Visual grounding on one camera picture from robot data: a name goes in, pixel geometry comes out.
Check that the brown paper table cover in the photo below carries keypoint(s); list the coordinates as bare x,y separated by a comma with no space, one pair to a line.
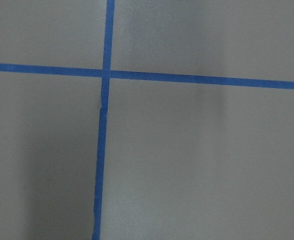
147,119

